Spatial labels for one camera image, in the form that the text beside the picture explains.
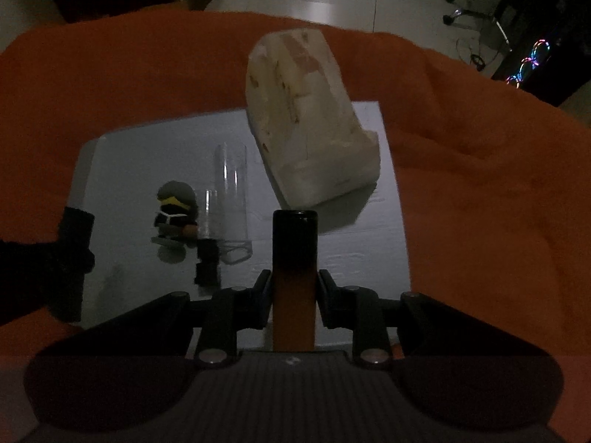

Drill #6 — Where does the black floor cable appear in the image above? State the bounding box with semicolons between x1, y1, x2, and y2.
456;37;500;73

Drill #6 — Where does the computer case with coloured lights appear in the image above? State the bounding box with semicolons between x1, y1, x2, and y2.
491;32;591;108

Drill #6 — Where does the office chair base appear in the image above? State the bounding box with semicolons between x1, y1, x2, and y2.
442;0;513;52

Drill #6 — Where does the orange cloth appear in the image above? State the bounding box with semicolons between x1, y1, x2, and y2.
0;11;591;443

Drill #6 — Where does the white tissue pack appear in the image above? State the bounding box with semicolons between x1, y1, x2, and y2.
245;28;383;209

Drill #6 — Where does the small dark toy figurine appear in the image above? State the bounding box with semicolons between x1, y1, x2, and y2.
151;181;201;251

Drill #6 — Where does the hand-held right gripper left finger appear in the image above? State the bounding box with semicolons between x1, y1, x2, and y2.
41;269;273;369

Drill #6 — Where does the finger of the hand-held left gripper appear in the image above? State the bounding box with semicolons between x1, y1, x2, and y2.
58;205;96;323

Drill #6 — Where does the black and orange cylindrical tube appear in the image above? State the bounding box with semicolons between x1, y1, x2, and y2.
272;210;320;352

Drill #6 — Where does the grey plastic board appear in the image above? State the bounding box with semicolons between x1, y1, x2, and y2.
67;100;414;352

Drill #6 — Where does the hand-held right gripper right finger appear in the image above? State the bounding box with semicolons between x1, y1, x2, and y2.
318;269;550;370

